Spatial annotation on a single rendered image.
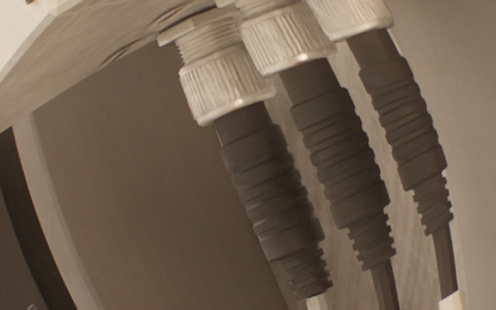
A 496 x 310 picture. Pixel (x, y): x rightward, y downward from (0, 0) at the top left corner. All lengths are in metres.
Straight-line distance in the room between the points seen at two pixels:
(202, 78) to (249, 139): 0.01
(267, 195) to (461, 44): 0.06
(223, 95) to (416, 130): 0.07
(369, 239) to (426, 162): 0.04
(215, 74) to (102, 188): 0.10
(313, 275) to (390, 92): 0.08
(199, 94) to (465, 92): 0.06
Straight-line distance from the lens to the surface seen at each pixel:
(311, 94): 0.63
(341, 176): 0.63
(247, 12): 0.63
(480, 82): 0.63
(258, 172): 0.66
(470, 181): 0.66
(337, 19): 0.60
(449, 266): 0.60
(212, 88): 0.66
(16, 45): 0.52
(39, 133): 0.76
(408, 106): 0.60
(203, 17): 0.66
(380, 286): 0.63
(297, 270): 0.66
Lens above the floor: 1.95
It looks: 41 degrees down
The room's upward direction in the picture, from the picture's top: 2 degrees counter-clockwise
